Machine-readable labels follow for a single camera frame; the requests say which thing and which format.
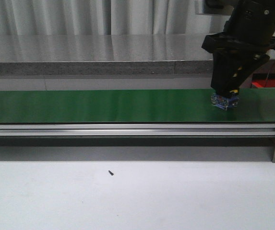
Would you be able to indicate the grey stone counter shelf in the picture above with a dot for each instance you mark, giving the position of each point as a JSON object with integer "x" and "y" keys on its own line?
{"x": 73, "y": 55}

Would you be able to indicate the green conveyor belt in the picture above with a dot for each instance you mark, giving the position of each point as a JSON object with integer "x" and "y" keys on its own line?
{"x": 133, "y": 106}

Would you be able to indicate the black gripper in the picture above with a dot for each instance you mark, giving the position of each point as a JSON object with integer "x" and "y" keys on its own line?
{"x": 231, "y": 69}

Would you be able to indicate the grey pleated curtain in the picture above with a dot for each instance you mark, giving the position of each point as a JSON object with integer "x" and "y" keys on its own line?
{"x": 106, "y": 17}

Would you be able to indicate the aluminium conveyor side rail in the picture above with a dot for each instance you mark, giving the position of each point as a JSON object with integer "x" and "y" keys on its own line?
{"x": 179, "y": 129}

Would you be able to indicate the yellow mushroom push button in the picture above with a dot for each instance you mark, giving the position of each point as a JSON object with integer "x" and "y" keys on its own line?
{"x": 225, "y": 103}

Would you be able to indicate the red plastic tray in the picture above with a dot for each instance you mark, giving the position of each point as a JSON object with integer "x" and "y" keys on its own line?
{"x": 261, "y": 81}

